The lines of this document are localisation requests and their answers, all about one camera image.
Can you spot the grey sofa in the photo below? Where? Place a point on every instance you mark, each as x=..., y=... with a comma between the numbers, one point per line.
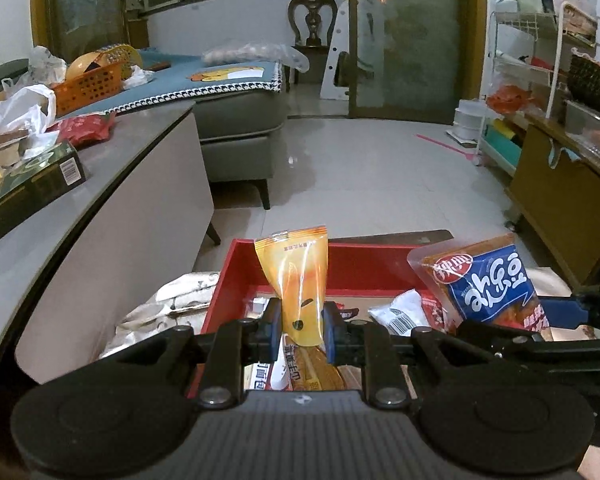
x=235, y=134

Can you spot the white silver snack packet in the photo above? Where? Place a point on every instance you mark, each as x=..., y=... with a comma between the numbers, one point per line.
x=404, y=313

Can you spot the orange snack packet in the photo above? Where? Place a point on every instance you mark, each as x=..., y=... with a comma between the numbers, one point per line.
x=295, y=264

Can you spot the orange plastic basket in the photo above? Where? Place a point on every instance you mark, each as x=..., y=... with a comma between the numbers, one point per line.
x=95, y=76

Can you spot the toast bread packet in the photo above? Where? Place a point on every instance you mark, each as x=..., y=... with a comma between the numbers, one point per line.
x=267, y=374

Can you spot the red bag on table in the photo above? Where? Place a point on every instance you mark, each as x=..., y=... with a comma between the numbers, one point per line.
x=85, y=130

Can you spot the blue red large snack bag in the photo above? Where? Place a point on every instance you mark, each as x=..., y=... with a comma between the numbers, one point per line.
x=483, y=282

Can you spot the white wire shelf rack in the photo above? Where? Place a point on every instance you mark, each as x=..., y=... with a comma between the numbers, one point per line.
x=528, y=53

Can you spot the grey curved coffee table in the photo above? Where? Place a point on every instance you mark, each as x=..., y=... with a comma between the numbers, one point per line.
x=73, y=269

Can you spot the dark wooden chair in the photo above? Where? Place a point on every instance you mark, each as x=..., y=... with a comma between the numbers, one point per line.
x=320, y=21

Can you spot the white perforated board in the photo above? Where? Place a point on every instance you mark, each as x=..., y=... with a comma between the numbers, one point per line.
x=370, y=45

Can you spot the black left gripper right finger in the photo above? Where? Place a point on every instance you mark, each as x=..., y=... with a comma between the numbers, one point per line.
x=369, y=347

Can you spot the red cola gummy packet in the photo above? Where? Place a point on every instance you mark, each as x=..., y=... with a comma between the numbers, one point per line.
x=433, y=311

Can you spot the wooden cabinet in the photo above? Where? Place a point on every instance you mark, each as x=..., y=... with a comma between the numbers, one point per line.
x=556, y=188

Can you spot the white plastic bag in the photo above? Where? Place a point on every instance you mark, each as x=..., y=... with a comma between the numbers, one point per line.
x=30, y=107

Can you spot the dark green box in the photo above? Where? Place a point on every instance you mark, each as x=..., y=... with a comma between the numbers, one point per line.
x=38, y=182

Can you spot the red cardboard box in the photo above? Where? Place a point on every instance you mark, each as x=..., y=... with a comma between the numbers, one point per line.
x=354, y=271

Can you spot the floral satin tablecloth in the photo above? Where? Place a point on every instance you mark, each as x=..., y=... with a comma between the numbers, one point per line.
x=186, y=300

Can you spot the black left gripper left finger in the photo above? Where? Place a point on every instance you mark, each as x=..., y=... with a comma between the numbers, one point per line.
x=235, y=345

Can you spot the blue sofa blanket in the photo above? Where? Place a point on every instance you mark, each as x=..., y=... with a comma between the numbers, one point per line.
x=189, y=78

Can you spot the red spicy strip packet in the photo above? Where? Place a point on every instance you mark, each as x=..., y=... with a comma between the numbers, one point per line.
x=255, y=307

